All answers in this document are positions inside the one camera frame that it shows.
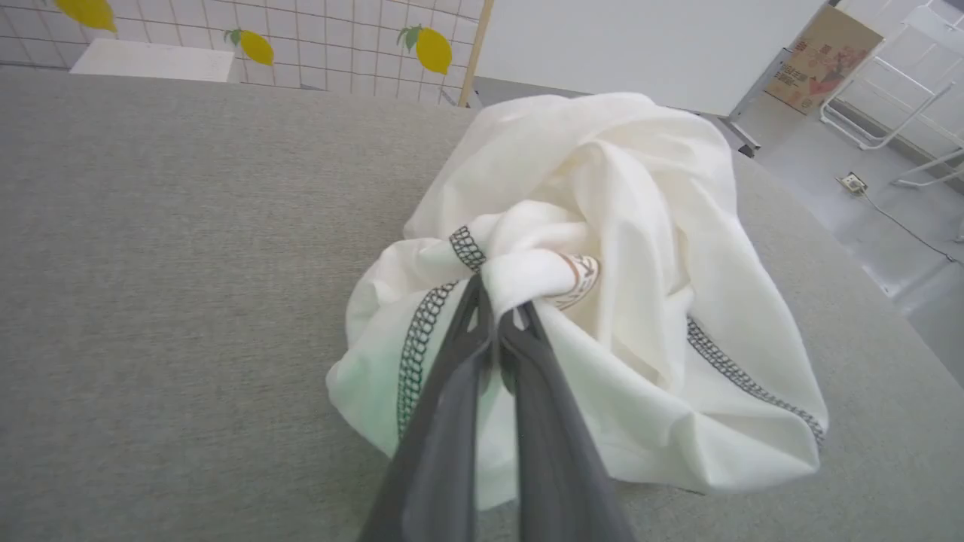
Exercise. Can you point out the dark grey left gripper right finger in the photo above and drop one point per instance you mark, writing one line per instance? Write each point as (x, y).
(557, 467)

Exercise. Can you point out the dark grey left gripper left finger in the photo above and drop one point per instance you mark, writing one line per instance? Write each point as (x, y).
(437, 467)

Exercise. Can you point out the white garment with black stitching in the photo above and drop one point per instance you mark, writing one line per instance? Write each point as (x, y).
(640, 188)

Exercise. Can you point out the floor power socket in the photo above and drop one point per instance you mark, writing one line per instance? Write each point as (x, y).
(852, 182)

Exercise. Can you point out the white board on metal stand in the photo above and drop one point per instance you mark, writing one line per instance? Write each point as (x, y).
(602, 45)

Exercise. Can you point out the lemon-print partition screen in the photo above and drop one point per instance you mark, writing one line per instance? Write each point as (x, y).
(339, 45)

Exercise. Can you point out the printed cardboard box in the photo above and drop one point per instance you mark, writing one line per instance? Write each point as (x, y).
(821, 60)

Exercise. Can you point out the white box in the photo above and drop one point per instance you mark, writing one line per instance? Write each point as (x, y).
(151, 60)

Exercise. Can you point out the white metal rack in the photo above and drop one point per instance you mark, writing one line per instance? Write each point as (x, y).
(931, 22)

